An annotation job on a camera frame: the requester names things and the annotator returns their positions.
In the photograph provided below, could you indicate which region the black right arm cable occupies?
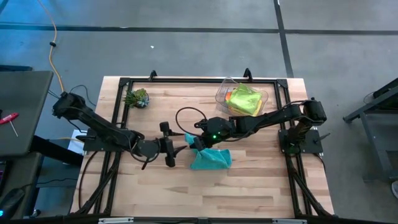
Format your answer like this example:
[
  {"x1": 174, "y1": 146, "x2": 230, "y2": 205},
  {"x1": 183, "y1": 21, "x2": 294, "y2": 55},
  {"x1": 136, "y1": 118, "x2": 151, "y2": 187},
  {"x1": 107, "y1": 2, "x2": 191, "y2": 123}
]
[{"x1": 175, "y1": 106, "x2": 265, "y2": 142}]

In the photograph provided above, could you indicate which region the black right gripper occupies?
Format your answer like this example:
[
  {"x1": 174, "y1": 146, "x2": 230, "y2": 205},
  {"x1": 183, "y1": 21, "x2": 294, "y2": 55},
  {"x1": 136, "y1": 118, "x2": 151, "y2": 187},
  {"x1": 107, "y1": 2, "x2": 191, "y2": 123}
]
[{"x1": 194, "y1": 116, "x2": 237, "y2": 147}]

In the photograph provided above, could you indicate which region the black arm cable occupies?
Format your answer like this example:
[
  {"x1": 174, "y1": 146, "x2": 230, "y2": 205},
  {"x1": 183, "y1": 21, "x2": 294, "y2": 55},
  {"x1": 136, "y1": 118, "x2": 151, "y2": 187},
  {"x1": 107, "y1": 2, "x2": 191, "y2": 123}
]
[
  {"x1": 175, "y1": 106, "x2": 265, "y2": 142},
  {"x1": 129, "y1": 136, "x2": 162, "y2": 170}
]

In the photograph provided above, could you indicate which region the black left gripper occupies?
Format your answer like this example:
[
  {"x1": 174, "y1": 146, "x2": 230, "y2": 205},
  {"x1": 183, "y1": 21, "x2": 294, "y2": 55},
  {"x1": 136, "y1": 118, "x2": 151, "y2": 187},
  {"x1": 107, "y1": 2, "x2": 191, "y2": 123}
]
[{"x1": 158, "y1": 131, "x2": 188, "y2": 168}]

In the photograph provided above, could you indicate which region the lime green microfiber towel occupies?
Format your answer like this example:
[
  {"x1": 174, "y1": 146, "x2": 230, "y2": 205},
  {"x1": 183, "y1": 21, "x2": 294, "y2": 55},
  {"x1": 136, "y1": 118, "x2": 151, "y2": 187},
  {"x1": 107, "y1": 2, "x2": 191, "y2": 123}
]
[{"x1": 229, "y1": 83, "x2": 264, "y2": 115}]

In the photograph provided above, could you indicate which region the teal microfiber towel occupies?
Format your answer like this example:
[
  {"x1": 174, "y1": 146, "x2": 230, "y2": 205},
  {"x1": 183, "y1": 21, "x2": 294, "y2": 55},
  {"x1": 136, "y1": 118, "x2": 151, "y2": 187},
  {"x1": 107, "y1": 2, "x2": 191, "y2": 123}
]
[{"x1": 184, "y1": 133, "x2": 233, "y2": 170}]

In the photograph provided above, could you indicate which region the white paper sheet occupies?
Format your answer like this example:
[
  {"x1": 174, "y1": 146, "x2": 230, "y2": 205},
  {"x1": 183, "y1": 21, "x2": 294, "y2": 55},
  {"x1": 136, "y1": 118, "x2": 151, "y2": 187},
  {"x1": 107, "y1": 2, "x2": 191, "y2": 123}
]
[{"x1": 67, "y1": 129, "x2": 88, "y2": 155}]

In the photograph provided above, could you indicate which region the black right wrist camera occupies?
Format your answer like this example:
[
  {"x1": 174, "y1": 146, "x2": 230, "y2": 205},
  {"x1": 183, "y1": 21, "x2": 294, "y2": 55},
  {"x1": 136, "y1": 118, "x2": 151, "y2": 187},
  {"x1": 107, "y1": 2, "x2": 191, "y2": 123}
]
[{"x1": 192, "y1": 136, "x2": 206, "y2": 152}]

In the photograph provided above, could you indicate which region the black aluminium table frame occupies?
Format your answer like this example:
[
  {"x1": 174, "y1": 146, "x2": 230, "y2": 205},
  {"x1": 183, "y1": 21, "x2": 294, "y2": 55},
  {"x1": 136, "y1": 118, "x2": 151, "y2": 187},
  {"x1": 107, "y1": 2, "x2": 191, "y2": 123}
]
[{"x1": 70, "y1": 68, "x2": 335, "y2": 218}]

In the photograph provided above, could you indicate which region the yellow microfiber towel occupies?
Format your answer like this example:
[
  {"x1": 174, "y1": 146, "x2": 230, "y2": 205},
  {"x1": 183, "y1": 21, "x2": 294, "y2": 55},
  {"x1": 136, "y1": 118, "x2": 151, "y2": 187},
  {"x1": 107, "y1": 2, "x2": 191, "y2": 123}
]
[{"x1": 247, "y1": 104, "x2": 264, "y2": 118}]

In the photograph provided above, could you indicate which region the clear plastic bin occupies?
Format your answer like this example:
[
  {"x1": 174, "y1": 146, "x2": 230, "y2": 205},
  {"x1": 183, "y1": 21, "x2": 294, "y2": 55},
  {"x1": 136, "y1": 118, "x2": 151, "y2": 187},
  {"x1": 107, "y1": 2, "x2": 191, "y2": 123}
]
[{"x1": 215, "y1": 77, "x2": 269, "y2": 118}]

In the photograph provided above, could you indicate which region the grey metal stand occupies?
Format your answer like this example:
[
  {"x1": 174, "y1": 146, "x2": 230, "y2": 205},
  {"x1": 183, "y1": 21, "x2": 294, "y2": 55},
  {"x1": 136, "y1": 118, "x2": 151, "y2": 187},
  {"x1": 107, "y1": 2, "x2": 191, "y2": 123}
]
[{"x1": 343, "y1": 77, "x2": 398, "y2": 181}]

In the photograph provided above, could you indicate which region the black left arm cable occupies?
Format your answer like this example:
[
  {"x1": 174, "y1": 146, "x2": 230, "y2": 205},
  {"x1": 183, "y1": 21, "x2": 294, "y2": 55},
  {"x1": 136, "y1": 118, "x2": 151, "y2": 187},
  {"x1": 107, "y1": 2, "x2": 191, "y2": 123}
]
[{"x1": 129, "y1": 136, "x2": 162, "y2": 170}]

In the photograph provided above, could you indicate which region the potted succulent plant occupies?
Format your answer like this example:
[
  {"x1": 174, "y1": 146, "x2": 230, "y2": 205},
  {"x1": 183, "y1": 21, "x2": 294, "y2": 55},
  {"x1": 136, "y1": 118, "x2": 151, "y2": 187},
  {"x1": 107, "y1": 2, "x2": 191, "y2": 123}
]
[{"x1": 123, "y1": 88, "x2": 150, "y2": 109}]

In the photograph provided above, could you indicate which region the grey side table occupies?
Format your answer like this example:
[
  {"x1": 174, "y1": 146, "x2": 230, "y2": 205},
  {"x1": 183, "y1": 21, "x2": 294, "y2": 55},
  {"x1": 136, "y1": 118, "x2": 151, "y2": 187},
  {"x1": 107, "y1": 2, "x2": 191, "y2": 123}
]
[{"x1": 0, "y1": 70, "x2": 54, "y2": 156}]

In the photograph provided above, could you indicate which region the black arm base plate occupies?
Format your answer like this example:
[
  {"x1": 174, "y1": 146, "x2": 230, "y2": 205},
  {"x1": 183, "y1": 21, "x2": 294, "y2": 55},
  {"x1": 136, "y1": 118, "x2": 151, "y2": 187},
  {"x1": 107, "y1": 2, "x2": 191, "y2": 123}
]
[
  {"x1": 82, "y1": 127, "x2": 128, "y2": 152},
  {"x1": 279, "y1": 129, "x2": 324, "y2": 155}
]

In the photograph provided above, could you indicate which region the red-handled screwdriver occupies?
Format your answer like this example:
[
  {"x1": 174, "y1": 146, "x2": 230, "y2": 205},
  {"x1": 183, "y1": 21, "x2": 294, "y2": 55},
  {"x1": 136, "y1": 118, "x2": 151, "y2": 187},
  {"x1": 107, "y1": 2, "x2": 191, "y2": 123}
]
[{"x1": 0, "y1": 112, "x2": 20, "y2": 138}]

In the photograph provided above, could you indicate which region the yellow extension cable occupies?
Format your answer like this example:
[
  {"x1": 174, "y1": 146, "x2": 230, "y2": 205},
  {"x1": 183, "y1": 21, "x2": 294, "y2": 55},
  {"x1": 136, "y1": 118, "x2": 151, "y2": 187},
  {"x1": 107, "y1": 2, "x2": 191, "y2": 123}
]
[{"x1": 37, "y1": 0, "x2": 66, "y2": 93}]

